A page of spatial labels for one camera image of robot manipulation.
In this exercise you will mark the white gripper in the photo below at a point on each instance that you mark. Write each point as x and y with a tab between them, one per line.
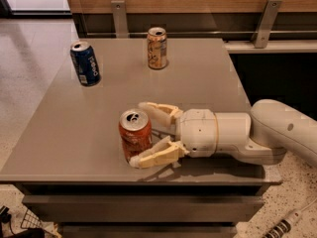
198	132

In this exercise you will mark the red coke can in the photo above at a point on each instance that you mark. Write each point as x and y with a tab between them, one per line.
135	129

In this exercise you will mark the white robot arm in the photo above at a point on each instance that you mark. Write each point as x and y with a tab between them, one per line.
260	137

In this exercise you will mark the orange soda can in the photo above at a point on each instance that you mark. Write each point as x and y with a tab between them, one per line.
157	45

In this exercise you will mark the blue pepsi can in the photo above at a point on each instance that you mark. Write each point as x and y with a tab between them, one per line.
85	63

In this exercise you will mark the grey upper drawer front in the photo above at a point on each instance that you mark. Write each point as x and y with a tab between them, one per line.
143	208

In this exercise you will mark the grey drawer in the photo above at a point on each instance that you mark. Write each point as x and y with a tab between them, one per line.
151	231
143	208

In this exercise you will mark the grey lower drawer front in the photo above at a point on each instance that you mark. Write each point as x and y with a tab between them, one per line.
151	231

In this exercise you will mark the right metal bracket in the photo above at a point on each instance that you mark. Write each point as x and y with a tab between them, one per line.
261	35

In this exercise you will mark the metal bracket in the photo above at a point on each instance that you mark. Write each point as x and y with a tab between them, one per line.
119	14
261	35

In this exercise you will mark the left metal bracket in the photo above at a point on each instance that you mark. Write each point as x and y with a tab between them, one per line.
119	14

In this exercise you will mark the white power strip with cable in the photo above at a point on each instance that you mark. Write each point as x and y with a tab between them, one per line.
287	222

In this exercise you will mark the black wire basket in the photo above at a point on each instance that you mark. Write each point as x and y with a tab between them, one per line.
31	225

